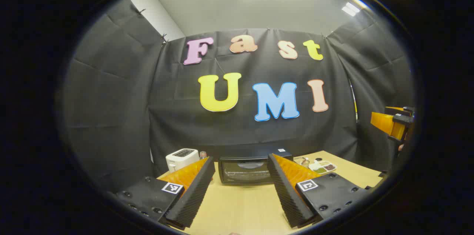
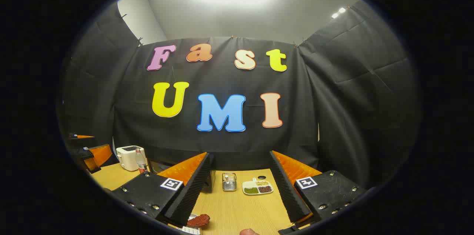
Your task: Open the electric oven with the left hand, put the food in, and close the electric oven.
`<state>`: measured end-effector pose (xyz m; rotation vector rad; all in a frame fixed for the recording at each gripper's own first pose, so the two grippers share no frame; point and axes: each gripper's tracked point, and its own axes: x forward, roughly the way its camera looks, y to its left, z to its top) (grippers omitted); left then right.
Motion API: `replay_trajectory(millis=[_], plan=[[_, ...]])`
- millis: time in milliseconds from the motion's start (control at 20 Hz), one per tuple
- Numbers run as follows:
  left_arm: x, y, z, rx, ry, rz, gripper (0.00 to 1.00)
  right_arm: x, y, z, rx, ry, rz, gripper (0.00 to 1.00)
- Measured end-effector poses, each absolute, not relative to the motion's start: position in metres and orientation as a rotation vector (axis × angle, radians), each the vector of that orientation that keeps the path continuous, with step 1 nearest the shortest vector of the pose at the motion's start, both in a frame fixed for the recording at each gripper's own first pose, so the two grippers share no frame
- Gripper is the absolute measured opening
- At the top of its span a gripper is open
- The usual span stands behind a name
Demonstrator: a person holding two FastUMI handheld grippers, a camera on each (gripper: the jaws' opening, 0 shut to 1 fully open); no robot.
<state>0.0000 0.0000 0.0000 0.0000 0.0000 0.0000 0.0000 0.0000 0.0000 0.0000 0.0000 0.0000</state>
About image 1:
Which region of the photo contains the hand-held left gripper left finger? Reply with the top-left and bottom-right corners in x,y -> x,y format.
109,156 -> 216,230

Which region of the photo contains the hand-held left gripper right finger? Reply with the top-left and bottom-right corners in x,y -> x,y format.
267,153 -> 371,229

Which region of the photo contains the black electric oven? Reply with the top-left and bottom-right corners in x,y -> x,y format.
218,149 -> 294,185

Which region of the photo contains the white toaster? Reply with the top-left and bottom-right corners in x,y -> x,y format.
166,148 -> 200,172

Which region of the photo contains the white divided plate with beans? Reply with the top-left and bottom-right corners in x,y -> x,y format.
308,160 -> 337,175

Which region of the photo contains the black backdrop cloth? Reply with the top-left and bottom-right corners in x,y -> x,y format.
61,0 -> 415,195

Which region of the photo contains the small ceiling light panel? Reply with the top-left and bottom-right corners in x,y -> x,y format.
341,2 -> 361,17

